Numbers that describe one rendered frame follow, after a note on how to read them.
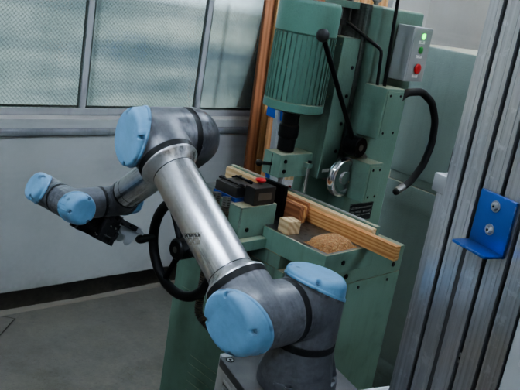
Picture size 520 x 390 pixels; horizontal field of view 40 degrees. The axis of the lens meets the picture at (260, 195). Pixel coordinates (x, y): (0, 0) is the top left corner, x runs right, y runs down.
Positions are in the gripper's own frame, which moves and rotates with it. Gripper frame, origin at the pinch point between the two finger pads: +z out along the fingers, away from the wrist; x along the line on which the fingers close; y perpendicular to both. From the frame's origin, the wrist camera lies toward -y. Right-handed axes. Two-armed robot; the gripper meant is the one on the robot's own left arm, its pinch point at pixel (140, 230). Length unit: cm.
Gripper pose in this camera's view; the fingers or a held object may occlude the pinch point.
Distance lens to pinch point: 199.1
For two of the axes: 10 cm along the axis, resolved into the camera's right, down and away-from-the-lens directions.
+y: -4.6, 8.8, -1.1
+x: 6.7, 2.6, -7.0
